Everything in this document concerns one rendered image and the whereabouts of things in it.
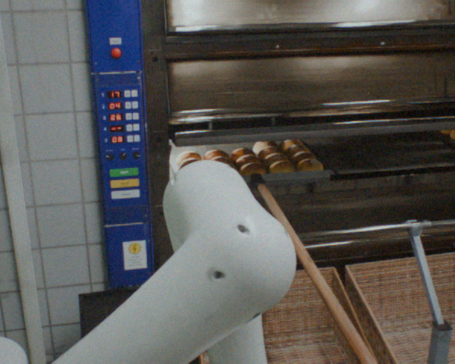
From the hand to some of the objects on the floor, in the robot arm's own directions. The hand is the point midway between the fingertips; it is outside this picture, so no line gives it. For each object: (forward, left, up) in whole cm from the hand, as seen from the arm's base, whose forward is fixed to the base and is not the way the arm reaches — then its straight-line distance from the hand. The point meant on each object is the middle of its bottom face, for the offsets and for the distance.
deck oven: (+63, +216, -122) cm, 256 cm away
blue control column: (-34, +222, -122) cm, 255 cm away
